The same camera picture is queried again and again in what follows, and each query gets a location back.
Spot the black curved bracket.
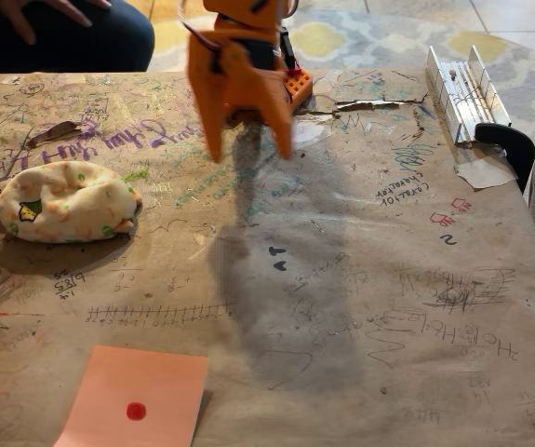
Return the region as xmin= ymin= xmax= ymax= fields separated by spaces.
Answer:
xmin=474 ymin=122 xmax=535 ymax=195

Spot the aluminium channel rail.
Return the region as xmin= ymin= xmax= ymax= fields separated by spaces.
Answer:
xmin=424 ymin=45 xmax=513 ymax=146

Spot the dried brown leaf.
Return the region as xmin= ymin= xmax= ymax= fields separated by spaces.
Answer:
xmin=24 ymin=119 xmax=85 ymax=150

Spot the person's hand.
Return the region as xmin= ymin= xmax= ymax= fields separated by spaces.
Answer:
xmin=0 ymin=0 xmax=113 ymax=46

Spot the grey servo cable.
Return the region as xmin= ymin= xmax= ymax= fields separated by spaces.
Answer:
xmin=177 ymin=12 xmax=222 ymax=53

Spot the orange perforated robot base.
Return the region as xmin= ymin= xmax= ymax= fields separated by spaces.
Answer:
xmin=224 ymin=67 xmax=314 ymax=123

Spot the black red table clamp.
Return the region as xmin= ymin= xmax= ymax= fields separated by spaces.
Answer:
xmin=276 ymin=26 xmax=303 ymax=79

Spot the white patterned plush toy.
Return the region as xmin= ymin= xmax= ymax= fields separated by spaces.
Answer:
xmin=0 ymin=160 xmax=144 ymax=245

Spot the torn tape piece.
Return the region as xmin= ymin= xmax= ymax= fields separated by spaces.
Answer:
xmin=452 ymin=156 xmax=520 ymax=190

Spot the pink paper sheet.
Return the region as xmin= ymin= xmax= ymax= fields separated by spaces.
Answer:
xmin=52 ymin=344 xmax=209 ymax=447

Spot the scribbled brown paper cover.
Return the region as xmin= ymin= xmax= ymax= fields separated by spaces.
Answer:
xmin=0 ymin=67 xmax=535 ymax=447

